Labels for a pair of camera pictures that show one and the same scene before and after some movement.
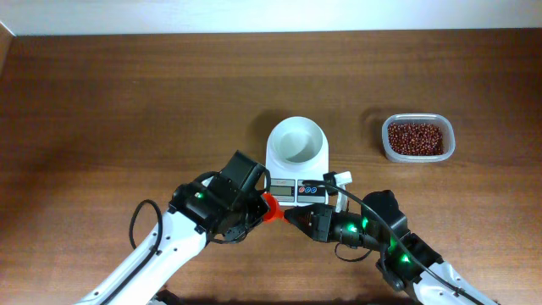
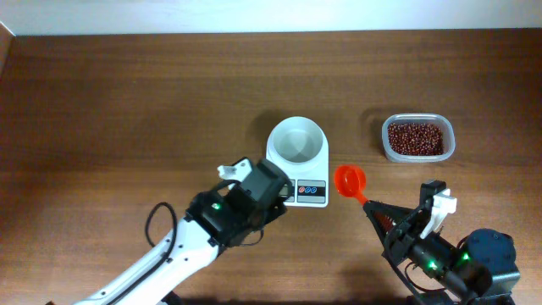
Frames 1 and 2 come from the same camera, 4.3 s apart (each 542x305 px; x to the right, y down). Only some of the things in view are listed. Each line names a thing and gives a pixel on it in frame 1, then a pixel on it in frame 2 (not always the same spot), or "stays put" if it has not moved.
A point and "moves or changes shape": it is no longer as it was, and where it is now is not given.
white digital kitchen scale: [297, 157] stays put
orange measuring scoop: [274, 215] moves or changes shape
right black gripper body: [329, 224] to [407, 239]
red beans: [415, 138] stays put
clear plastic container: [417, 137] stays put
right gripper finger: [301, 217] to [385, 217]
